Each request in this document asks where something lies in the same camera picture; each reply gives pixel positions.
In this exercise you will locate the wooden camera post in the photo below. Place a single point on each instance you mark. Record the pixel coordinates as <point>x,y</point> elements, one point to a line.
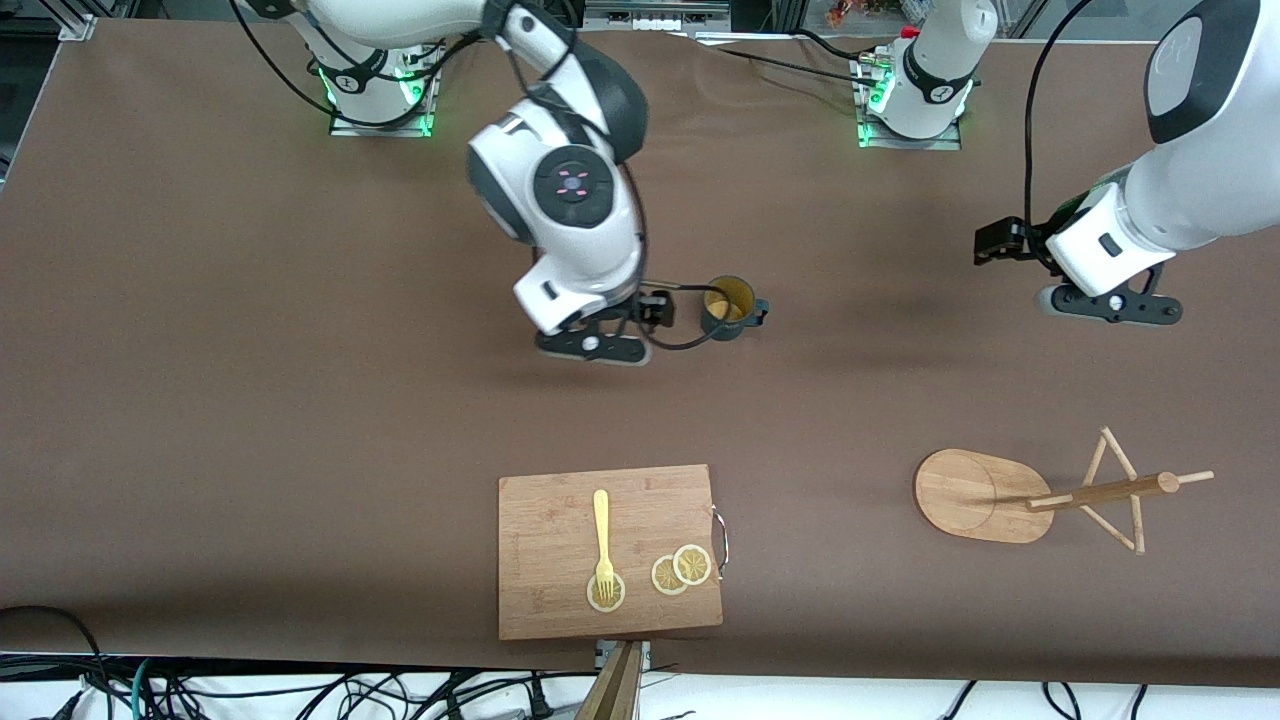
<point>615,695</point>

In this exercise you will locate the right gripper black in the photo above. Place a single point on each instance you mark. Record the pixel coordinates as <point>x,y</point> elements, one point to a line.
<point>655,308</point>

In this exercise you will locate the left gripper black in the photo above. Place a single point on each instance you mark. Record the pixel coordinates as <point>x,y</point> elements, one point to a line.
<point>1012,242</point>

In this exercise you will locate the teal ribbed cup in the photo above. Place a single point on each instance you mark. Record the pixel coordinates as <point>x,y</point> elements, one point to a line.
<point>732,298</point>

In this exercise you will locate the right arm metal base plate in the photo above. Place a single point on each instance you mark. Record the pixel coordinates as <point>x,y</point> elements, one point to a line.
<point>345,130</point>

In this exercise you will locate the wooden cutting board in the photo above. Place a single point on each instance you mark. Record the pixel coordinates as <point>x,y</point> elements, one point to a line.
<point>560,540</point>

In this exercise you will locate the black power plug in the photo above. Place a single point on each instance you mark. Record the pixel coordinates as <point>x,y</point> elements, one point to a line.
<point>540,705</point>

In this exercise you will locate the yellow plastic fork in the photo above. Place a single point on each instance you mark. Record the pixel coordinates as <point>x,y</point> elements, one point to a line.
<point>601,520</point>

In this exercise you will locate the lemon slice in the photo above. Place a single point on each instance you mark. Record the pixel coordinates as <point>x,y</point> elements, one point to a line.
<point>662,578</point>
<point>606,600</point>
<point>692,564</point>

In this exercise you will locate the metal post bracket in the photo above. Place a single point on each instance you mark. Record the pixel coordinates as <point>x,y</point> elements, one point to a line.
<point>645,652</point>

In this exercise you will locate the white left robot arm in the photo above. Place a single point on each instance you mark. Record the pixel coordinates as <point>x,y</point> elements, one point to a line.
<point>1200,180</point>

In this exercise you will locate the wooden cup rack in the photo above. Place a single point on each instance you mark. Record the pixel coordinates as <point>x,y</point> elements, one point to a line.
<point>970,495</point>

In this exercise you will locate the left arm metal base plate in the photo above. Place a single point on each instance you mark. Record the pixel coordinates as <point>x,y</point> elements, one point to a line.
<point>950,140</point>

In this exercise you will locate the brown table cover sheet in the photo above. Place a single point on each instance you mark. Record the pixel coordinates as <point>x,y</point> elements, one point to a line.
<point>300,350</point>

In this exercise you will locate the metal table corner bracket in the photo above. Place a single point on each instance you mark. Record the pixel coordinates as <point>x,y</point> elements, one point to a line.
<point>78,27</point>

